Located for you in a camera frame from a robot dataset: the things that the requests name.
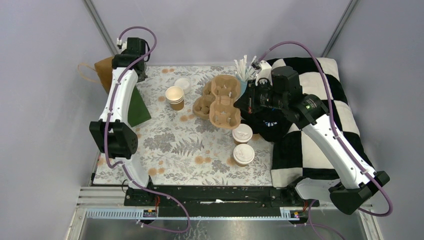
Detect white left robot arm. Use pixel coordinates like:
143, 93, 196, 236
89, 37, 155, 206

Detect stack of white cup lids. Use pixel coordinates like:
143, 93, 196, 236
174, 77, 192, 95

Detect black cloth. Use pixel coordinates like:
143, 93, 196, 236
241, 108, 293, 143

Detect aluminium frame rail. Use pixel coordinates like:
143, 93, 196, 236
67, 186, 383, 240

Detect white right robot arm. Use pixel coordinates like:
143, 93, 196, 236
234, 60, 390, 215

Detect black white checkered blanket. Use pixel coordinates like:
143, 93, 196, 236
264, 57, 377, 189

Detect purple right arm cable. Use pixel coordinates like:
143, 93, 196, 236
256, 41, 394, 240

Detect green brown paper bag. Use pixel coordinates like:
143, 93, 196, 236
77, 56, 151, 127

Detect brown pulp cup carrier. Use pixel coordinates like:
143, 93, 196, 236
209, 74, 241, 130
192, 80, 216, 120

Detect blue straw holder cup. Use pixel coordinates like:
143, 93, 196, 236
239, 80, 248, 97

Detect brown paper cup with lid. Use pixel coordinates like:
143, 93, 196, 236
232, 123, 253, 145

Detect floral table mat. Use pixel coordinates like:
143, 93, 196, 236
92, 65, 276, 187

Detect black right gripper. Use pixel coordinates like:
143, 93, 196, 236
233, 78, 287, 113

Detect white wrapped straws bundle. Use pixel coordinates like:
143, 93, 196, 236
234, 54, 260, 82

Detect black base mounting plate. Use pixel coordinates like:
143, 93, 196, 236
124, 183, 319, 218

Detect stack of brown paper cups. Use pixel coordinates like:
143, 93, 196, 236
165, 86, 185, 111

